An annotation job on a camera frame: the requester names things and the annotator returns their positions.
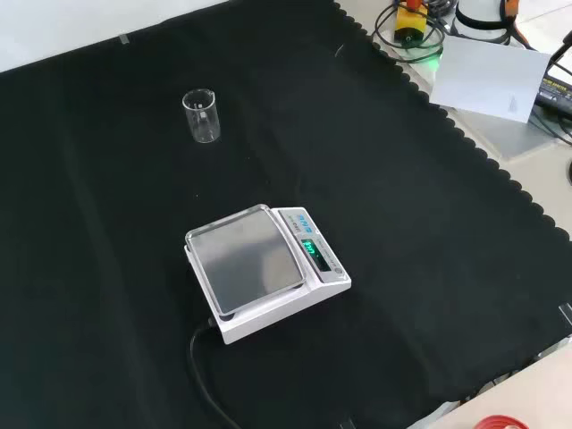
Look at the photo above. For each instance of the black bench cloth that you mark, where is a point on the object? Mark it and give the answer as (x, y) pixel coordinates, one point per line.
(134, 268)

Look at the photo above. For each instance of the grey tape piece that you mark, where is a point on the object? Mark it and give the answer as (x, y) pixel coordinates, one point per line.
(123, 39)

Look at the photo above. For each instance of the grey metal base plate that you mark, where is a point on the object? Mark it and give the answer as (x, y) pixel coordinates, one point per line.
(509, 138)

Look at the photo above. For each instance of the black power adapter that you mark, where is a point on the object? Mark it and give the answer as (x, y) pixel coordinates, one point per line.
(556, 91)

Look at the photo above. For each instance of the pale board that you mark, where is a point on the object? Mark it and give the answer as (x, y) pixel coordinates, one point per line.
(487, 82)

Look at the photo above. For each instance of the clear cloth clip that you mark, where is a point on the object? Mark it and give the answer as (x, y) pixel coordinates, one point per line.
(566, 313)

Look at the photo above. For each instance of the clear glass beaker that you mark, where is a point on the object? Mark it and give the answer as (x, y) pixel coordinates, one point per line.
(202, 118)

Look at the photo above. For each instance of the white electronic balance steel pan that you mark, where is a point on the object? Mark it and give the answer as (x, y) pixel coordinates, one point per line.
(263, 272)

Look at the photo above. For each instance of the red round object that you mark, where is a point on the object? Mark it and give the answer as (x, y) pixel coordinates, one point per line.
(500, 422)

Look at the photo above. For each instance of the yellow stop button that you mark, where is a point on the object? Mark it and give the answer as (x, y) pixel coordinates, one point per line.
(410, 24)

